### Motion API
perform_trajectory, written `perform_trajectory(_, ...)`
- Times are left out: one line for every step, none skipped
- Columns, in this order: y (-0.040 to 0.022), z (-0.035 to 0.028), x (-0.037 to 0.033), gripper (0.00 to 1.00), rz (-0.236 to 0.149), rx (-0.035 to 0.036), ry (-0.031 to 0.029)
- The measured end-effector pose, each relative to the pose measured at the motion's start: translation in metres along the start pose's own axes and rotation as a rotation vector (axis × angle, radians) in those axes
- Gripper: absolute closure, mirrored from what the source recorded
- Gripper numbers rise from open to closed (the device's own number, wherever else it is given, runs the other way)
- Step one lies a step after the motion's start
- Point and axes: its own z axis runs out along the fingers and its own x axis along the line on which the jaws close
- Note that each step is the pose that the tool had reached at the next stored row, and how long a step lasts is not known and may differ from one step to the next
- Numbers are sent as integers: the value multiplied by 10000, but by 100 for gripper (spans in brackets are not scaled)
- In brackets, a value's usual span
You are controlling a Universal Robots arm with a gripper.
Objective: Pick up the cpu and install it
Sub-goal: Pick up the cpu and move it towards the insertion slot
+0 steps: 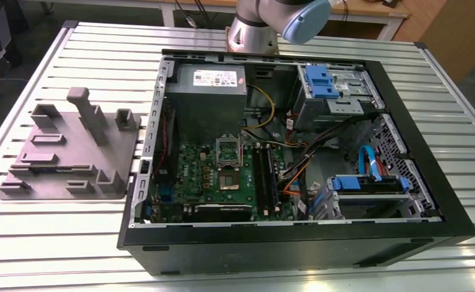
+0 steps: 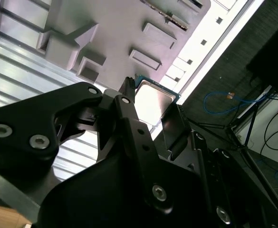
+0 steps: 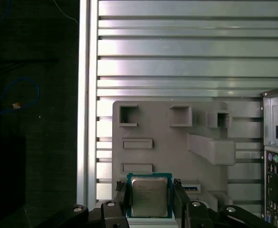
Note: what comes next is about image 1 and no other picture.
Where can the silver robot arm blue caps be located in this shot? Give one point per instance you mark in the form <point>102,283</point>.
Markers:
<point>254,33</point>

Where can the black table corner cap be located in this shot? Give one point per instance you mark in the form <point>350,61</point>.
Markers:
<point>70,24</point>
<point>421,45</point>

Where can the grey plastic parts rack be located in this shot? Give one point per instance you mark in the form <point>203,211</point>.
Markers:
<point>79,158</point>

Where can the grey power supply unit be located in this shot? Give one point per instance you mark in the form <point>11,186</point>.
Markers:
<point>205,106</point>

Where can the green motherboard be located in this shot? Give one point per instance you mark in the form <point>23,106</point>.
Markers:
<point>193,158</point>

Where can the blue plastic drive latch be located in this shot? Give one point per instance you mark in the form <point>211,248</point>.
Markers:
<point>318,79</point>

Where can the black RAM slot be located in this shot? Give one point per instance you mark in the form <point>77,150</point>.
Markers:
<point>263,179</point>
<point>270,179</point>
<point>259,179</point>
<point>274,179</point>

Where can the black graphics card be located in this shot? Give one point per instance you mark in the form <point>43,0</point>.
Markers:
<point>221,211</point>

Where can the grey metal drive cage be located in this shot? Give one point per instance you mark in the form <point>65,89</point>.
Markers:
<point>342,106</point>

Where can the black PC case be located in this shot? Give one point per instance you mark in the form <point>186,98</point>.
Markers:
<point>262,249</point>

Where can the black disk in blue carrier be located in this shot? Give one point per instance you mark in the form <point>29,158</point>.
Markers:
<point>349,184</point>

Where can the grey metal disk bay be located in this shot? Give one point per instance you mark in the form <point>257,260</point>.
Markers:
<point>373,197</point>

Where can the brown wooden cabinet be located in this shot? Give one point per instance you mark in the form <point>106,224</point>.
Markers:
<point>457,33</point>

